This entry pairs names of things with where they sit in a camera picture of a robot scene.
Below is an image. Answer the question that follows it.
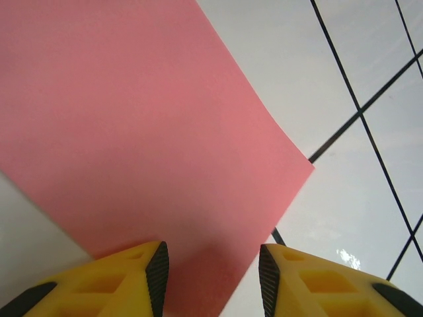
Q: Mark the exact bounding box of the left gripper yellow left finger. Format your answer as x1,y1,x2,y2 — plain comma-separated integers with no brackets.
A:
0,240,170,317

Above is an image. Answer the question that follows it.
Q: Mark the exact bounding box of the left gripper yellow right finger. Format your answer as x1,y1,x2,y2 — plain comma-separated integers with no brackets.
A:
258,243,423,317

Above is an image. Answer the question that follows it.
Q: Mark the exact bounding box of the pink paper sheet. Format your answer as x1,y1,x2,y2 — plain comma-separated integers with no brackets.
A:
0,0,315,317

